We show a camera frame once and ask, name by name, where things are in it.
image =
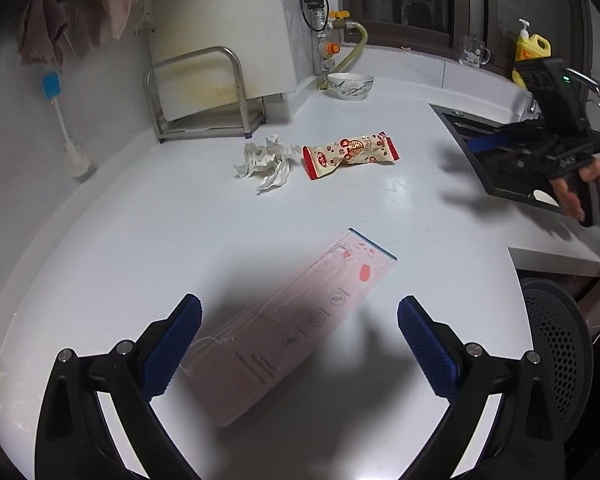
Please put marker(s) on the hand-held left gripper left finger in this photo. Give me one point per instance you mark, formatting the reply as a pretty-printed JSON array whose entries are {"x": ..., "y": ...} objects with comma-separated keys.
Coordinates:
[{"x": 172, "y": 345}]

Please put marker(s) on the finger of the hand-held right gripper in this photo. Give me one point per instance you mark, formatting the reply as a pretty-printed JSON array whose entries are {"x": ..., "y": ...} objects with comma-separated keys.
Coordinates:
[{"x": 485, "y": 142}]

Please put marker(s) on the white patterned bowl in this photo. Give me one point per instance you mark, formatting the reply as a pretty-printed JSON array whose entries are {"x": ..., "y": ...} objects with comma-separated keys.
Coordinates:
[{"x": 350, "y": 87}]

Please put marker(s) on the white cutting board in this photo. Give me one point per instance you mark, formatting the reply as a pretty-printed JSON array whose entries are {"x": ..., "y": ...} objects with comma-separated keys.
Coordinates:
[{"x": 220, "y": 20}]

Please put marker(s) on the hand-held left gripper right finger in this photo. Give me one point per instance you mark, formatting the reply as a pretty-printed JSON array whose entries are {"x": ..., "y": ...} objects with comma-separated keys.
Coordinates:
[{"x": 427, "y": 347}]

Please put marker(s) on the grey perforated trash bin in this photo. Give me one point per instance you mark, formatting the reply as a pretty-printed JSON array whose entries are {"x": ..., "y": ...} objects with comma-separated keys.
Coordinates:
[{"x": 555, "y": 340}]

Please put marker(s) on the orange regulator knob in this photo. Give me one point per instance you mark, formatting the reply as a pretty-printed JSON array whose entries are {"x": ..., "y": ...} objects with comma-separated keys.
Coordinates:
[{"x": 332, "y": 48}]

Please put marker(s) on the pink clear plastic packet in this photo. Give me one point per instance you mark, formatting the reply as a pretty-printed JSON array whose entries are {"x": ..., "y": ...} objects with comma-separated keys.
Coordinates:
[{"x": 300, "y": 320}]

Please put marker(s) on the dark window frame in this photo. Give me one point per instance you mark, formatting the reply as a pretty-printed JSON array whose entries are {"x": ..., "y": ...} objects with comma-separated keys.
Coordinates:
[{"x": 405, "y": 0}]

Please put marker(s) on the black sink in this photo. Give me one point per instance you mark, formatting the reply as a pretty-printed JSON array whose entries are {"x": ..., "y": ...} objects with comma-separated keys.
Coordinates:
[{"x": 470, "y": 145}]

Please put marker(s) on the metal cutting board rack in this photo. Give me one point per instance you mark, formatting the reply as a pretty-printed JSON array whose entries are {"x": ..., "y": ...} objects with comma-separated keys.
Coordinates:
[{"x": 240, "y": 90}]

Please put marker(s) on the clear glass mug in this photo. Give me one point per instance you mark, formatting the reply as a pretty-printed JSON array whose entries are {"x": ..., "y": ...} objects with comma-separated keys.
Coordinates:
[{"x": 472, "y": 52}]

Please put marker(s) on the red beige snack wrapper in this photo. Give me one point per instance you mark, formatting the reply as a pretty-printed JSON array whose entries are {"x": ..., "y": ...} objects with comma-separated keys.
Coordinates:
[{"x": 352, "y": 152}]

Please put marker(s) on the person's right hand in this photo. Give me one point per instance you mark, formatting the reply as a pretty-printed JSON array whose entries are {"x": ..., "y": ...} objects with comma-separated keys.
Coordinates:
[{"x": 565, "y": 195}]

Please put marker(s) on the crumpled white tissue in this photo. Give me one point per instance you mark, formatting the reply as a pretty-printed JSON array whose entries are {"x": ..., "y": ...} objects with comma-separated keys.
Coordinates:
[{"x": 272, "y": 165}]

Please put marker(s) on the brown cloth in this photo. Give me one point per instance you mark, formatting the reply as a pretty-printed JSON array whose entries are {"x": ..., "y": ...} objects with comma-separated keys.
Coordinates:
[{"x": 42, "y": 30}]

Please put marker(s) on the yellow detergent bottle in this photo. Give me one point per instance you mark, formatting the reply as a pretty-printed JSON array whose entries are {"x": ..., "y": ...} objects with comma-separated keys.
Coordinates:
[{"x": 532, "y": 47}]

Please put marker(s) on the wall hook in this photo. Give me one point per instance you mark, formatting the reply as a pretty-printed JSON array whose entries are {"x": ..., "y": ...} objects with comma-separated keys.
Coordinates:
[{"x": 144, "y": 24}]

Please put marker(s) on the blue white bottle brush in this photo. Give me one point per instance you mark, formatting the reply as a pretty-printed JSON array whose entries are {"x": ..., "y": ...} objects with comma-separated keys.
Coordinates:
[{"x": 77, "y": 160}]

